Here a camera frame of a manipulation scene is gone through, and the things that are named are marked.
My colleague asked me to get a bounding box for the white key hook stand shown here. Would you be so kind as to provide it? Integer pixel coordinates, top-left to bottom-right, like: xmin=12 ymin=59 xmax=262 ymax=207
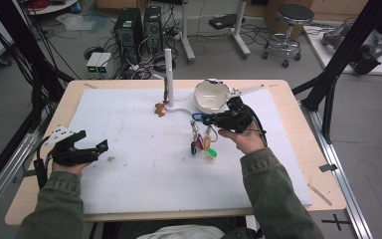
xmin=153 ymin=48 xmax=228 ymax=118

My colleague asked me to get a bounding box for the brown strap gingerbread keychain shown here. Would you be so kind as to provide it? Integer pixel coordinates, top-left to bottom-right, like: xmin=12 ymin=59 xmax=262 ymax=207
xmin=154 ymin=79 xmax=171 ymax=118

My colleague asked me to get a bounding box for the black round stool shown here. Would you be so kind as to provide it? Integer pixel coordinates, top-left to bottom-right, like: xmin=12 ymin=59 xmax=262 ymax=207
xmin=262 ymin=3 xmax=315 ymax=69

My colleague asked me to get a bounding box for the white chipped bowl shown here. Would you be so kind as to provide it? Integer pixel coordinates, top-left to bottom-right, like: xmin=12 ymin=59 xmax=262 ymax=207
xmin=193 ymin=78 xmax=230 ymax=115

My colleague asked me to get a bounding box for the person's right hand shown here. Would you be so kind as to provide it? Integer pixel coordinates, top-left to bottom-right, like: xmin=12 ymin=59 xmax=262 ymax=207
xmin=218 ymin=127 xmax=267 ymax=155

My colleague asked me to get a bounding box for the white floor platform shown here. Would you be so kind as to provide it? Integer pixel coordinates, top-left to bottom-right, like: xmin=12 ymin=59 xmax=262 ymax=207
xmin=302 ymin=24 xmax=382 ymax=78

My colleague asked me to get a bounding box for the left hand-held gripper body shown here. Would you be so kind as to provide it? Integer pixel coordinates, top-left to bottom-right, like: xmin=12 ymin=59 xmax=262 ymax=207
xmin=44 ymin=124 xmax=98 ymax=167

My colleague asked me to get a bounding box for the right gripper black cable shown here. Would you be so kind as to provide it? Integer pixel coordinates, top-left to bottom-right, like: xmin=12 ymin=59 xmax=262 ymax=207
xmin=249 ymin=108 xmax=269 ymax=148

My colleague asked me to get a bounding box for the grey metal clamp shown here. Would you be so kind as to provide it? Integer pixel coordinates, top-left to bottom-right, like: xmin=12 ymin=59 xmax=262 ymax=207
xmin=318 ymin=162 xmax=338 ymax=173

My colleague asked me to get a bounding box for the round white table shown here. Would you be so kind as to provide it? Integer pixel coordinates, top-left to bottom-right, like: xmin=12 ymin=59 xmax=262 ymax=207
xmin=23 ymin=0 xmax=81 ymax=16

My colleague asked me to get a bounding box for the thin wooden stick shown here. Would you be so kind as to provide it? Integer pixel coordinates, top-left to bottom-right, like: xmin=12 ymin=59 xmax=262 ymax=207
xmin=307 ymin=183 xmax=333 ymax=207

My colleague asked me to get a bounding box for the key bunch with coloured tags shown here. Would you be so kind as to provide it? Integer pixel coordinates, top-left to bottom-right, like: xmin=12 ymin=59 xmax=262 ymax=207
xmin=189 ymin=112 xmax=219 ymax=161

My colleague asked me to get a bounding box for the white cloth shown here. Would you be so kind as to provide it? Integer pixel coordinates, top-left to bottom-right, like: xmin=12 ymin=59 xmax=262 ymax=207
xmin=135 ymin=223 xmax=225 ymax=239

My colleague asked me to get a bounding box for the grey machine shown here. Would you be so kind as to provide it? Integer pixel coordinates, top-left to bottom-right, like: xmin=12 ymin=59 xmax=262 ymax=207
xmin=321 ymin=18 xmax=382 ymax=76

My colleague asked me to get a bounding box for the black flat device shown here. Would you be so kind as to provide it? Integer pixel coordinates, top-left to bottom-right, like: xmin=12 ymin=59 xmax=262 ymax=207
xmin=208 ymin=13 xmax=247 ymax=31

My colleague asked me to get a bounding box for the aluminium rail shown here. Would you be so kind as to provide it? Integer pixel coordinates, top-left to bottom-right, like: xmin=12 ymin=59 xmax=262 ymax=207
xmin=299 ymin=99 xmax=374 ymax=239
xmin=0 ymin=132 xmax=41 ymax=227

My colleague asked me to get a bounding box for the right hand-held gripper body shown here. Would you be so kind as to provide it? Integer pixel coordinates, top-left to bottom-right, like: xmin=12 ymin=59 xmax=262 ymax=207
xmin=213 ymin=84 xmax=266 ymax=133

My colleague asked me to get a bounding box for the person's left hand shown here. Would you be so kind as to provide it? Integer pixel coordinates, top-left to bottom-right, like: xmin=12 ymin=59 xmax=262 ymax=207
xmin=51 ymin=160 xmax=93 ymax=177

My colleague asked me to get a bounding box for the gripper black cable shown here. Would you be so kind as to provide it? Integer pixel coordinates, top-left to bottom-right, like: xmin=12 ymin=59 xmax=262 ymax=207
xmin=33 ymin=135 xmax=53 ymax=190
xmin=249 ymin=108 xmax=269 ymax=148

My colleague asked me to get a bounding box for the white desk leg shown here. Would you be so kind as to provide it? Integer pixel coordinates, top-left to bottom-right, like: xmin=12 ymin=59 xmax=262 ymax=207
xmin=231 ymin=0 xmax=252 ymax=60
xmin=178 ymin=0 xmax=197 ymax=65

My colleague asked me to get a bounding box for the grey power supply unit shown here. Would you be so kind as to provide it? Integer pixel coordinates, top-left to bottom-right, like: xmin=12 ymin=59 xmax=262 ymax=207
xmin=86 ymin=52 xmax=103 ymax=79
xmin=96 ymin=52 xmax=115 ymax=79

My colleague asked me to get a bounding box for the white foam board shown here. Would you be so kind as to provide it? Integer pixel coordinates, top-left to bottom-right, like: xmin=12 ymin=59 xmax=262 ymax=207
xmin=64 ymin=88 xmax=312 ymax=217

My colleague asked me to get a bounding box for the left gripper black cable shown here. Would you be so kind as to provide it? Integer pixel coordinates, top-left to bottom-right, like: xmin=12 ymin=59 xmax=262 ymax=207
xmin=33 ymin=135 xmax=53 ymax=190

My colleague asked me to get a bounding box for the large black computer tower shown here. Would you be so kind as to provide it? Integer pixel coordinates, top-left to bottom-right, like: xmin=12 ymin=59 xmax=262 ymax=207
xmin=113 ymin=7 xmax=145 ymax=64

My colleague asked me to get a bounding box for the slim black computer tower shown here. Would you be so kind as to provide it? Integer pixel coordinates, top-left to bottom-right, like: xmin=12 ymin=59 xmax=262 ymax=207
xmin=143 ymin=5 xmax=164 ymax=54

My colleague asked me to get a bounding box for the black frame strut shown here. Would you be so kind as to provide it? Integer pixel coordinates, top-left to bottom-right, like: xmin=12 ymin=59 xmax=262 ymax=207
xmin=291 ymin=0 xmax=382 ymax=143
xmin=0 ymin=0 xmax=78 ymax=200

